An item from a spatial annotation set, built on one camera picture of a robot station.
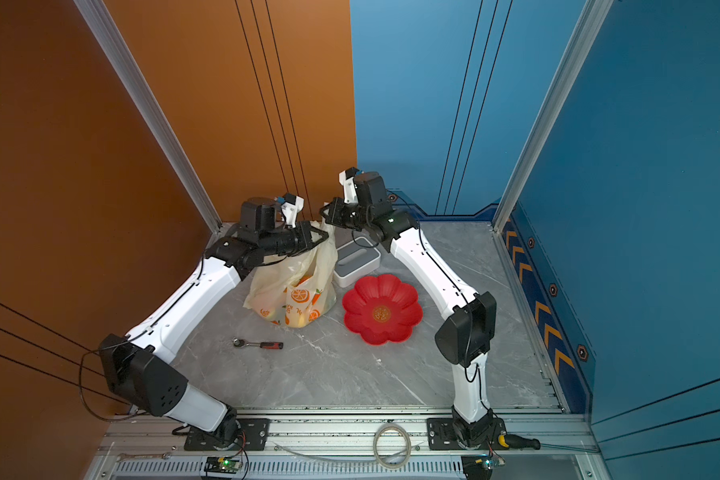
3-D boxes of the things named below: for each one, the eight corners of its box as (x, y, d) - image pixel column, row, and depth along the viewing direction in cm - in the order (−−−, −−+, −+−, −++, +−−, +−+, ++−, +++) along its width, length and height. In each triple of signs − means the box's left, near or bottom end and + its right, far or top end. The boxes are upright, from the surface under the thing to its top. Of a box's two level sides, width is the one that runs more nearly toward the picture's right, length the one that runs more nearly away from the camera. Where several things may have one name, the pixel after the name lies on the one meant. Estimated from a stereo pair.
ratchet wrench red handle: (235, 346, 90) (232, 343, 89) (237, 340, 92) (234, 337, 90) (281, 351, 90) (279, 348, 88) (283, 345, 91) (281, 342, 89)
